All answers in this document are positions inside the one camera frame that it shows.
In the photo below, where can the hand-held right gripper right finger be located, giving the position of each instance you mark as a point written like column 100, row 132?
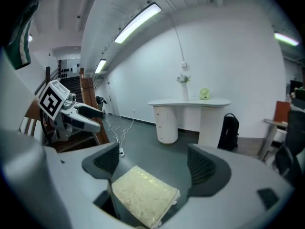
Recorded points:
column 214, row 173

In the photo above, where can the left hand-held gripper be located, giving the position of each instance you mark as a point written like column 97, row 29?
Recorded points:
column 53, row 100

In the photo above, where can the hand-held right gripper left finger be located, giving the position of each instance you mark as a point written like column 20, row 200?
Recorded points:
column 95, row 166

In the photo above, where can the cream upholstered stool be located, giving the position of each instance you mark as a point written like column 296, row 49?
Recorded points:
column 143, row 194

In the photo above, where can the white kidney-shaped desk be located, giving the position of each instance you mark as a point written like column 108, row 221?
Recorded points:
column 190, row 102

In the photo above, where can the dark wooden furniture piece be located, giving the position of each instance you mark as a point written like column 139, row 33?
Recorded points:
column 102, row 132

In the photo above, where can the black scooter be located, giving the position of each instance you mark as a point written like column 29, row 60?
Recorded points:
column 100, row 100

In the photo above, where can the white power strip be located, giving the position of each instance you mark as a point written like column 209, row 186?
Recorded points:
column 121, row 152

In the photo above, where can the black backpack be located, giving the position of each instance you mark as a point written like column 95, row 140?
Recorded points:
column 228, row 132

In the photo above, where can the ceiling light panel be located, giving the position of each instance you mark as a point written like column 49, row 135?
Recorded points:
column 286, row 39
column 138, row 23
column 29, row 37
column 100, row 65

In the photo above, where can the green desk fan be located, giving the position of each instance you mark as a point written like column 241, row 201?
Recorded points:
column 204, row 94

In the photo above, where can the white vase with flowers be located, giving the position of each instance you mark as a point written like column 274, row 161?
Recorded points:
column 184, row 92

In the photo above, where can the small desk with brown panel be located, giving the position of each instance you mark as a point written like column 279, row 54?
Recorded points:
column 282, row 112

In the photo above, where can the black computer monitor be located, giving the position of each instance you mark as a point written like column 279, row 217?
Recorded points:
column 296, row 87

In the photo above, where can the black chrome-frame office chair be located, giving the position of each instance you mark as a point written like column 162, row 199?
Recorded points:
column 295, row 137

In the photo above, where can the white wall socket box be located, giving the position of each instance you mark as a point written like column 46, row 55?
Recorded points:
column 184, row 64

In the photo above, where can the white wall conduit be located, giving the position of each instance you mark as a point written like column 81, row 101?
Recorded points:
column 177, row 39

